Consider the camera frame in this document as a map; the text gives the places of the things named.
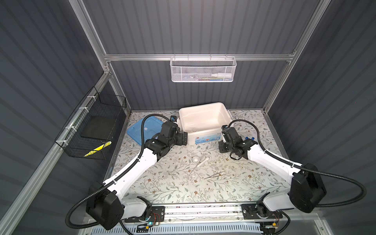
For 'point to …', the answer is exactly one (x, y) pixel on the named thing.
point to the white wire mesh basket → (202, 69)
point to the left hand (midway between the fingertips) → (178, 133)
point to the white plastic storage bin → (203, 123)
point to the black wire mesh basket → (95, 104)
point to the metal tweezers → (216, 175)
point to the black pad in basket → (99, 128)
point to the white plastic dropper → (206, 159)
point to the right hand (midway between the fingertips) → (223, 145)
